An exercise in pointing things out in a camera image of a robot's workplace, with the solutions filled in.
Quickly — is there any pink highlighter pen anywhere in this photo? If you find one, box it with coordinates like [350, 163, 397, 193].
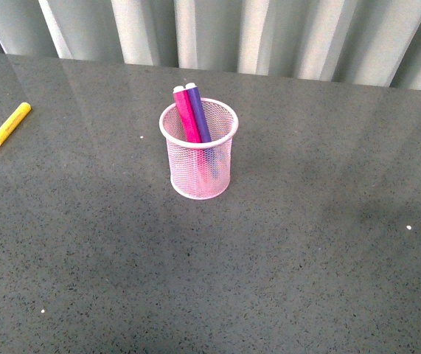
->
[173, 86, 209, 183]

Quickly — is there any purple highlighter pen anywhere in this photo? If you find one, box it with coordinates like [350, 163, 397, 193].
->
[185, 83, 218, 179]

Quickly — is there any pink mesh pen cup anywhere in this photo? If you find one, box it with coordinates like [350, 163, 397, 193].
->
[159, 98, 239, 200]

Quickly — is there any yellow highlighter pen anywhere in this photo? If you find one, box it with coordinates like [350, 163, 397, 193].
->
[0, 102, 32, 147]

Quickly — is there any grey pleated curtain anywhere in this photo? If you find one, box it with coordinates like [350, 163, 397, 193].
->
[0, 0, 421, 90]

